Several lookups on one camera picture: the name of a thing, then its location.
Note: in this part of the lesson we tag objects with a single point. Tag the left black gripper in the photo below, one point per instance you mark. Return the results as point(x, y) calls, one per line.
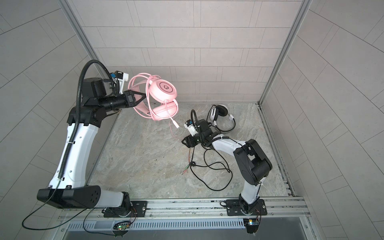
point(128, 100)

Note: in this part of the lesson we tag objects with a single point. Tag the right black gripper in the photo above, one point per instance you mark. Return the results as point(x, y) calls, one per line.
point(190, 139)

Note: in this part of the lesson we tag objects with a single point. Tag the pink headphones with cable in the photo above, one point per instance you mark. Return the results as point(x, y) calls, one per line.
point(160, 97)

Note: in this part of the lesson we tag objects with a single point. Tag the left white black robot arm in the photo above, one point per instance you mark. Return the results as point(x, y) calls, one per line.
point(97, 95)

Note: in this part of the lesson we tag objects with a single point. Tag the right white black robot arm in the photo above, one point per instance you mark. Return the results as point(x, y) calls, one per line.
point(253, 163)

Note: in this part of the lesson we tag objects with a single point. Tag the left green circuit board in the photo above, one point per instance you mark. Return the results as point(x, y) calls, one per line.
point(122, 226)

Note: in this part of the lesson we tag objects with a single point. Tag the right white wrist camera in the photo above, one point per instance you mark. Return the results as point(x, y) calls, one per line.
point(191, 128)

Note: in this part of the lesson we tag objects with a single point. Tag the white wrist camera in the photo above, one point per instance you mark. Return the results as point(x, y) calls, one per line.
point(191, 128)
point(119, 78)

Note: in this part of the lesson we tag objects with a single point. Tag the black white headphones with cable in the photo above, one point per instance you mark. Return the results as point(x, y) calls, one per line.
point(215, 112)

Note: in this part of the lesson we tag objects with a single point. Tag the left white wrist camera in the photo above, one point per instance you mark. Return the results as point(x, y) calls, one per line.
point(119, 78)

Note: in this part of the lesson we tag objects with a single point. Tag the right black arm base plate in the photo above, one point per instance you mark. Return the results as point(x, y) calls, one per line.
point(232, 207)

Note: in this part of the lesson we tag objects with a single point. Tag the white vented cable duct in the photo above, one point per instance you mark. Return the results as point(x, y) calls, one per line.
point(175, 224)

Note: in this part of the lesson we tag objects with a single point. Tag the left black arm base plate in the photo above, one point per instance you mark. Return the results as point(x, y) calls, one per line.
point(139, 208)

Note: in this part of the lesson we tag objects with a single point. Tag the aluminium mounting rail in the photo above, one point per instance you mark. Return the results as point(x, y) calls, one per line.
point(211, 208)

